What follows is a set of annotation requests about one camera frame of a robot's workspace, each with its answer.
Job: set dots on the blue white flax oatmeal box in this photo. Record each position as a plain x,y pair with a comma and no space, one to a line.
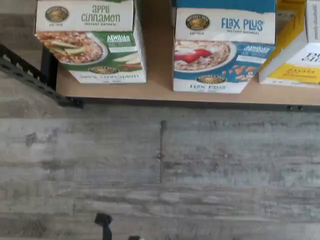
225,55

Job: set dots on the black metal shelf rack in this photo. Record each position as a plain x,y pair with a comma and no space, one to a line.
155,92

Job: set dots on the green apple cinnamon oatmeal box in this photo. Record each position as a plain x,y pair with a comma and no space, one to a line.
95,50

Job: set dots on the yellow white granola box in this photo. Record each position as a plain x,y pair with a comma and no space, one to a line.
287,67

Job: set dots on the black bar with bent tip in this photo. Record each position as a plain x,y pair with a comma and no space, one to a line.
103,221

